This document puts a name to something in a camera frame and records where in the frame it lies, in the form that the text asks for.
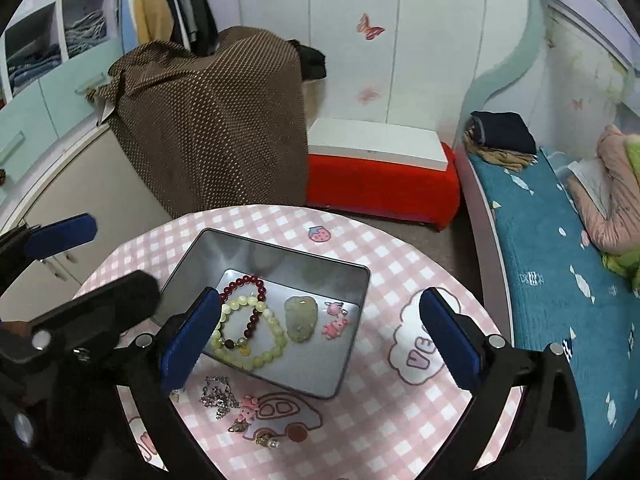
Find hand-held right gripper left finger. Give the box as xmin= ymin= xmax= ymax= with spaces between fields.
xmin=50 ymin=287 xmax=223 ymax=480

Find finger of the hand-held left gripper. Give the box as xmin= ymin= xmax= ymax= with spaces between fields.
xmin=0 ymin=270 xmax=163 ymax=367
xmin=0 ymin=212 xmax=99 ymax=275

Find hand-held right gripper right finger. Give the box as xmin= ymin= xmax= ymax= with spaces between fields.
xmin=418 ymin=286 xmax=588 ymax=480

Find silver chain necklace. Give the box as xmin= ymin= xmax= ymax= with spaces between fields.
xmin=199 ymin=375 xmax=239 ymax=421

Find dark red bead bracelet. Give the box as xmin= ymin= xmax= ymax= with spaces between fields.
xmin=217 ymin=274 xmax=268 ymax=356

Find pale green bead bracelet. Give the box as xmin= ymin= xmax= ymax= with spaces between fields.
xmin=210 ymin=296 xmax=290 ymax=372

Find pale green jade pendant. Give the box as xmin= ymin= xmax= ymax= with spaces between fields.
xmin=283 ymin=295 xmax=319 ymax=345

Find rectangular metal tin tray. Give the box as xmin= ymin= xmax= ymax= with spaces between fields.
xmin=150 ymin=228 xmax=372 ymax=401

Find beige low cabinet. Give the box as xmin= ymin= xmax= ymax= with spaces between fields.
xmin=0 ymin=119 xmax=168 ymax=312

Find pink doll charm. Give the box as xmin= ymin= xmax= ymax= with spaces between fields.
xmin=239 ymin=394 xmax=260 ymax=424

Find blue patterned bed sheet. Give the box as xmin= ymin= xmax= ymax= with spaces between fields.
xmin=470 ymin=145 xmax=640 ymax=480

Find pink pig charm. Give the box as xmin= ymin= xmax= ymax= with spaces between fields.
xmin=322 ymin=315 xmax=351 ymax=340

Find mint green drawer cabinet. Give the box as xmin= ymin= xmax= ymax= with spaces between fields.
xmin=0 ymin=35 xmax=127 ymax=192

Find red storage ottoman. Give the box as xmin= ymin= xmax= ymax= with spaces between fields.
xmin=304 ymin=141 xmax=462 ymax=233

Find brown dotted cloth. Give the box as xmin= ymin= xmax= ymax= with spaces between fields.
xmin=87 ymin=25 xmax=310 ymax=219

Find beige scarf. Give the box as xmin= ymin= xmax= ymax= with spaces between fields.
xmin=462 ymin=129 xmax=542 ymax=175

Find white flat box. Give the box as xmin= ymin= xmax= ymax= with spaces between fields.
xmin=306 ymin=117 xmax=450 ymax=170

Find white pillow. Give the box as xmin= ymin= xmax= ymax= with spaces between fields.
xmin=567 ymin=157 xmax=609 ymax=202

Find white cubby shelf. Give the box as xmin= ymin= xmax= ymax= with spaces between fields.
xmin=0 ymin=0 xmax=126 ymax=106

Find pink quilt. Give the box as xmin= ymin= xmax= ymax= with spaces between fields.
xmin=567 ymin=124 xmax=640 ymax=257

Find dark folded clothes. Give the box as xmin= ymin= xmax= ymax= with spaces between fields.
xmin=470 ymin=110 xmax=539 ymax=156

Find row of hanging clothes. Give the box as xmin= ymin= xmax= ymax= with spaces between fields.
xmin=112 ymin=0 xmax=221 ymax=59

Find teal curved headboard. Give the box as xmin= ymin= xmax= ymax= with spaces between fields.
xmin=459 ymin=0 xmax=640 ymax=128

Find black bag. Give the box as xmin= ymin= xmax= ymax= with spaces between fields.
xmin=294 ymin=41 xmax=327 ymax=81

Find white wardrobe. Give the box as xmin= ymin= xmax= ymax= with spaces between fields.
xmin=234 ymin=0 xmax=532 ymax=137

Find grey bed frame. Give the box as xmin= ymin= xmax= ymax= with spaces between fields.
xmin=452 ymin=152 xmax=526 ymax=361

